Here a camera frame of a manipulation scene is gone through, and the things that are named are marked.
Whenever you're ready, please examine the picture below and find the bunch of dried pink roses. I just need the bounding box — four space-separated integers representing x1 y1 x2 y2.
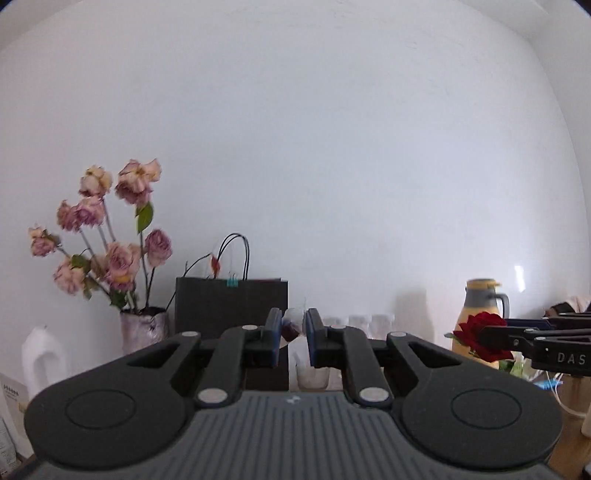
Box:
28 158 174 315

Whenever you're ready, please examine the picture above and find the white detergent bottle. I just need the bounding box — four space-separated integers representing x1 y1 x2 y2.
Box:
21 324 70 402

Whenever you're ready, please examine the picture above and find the red rose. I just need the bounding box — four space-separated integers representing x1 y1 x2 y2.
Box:
444 311 527 377

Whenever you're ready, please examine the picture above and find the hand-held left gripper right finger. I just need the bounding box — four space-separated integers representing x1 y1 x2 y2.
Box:
305 308 462 409

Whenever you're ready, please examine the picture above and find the clear glass cup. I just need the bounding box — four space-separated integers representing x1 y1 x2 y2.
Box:
295 357 331 389

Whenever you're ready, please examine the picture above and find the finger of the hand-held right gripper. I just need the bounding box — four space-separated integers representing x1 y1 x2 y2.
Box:
502 313 591 329
478 325 591 359

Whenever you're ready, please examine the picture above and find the white printed carton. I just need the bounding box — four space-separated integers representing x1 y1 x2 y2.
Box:
0 371 31 476

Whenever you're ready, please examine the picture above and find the yellow thermos jug grey handle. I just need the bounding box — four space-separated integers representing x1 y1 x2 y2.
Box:
450 278 511 370

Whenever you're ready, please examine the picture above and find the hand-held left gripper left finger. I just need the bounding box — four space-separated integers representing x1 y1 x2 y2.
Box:
124 308 283 409

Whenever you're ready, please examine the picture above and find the black paper bag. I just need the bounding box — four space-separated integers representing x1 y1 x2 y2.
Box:
174 233 290 393

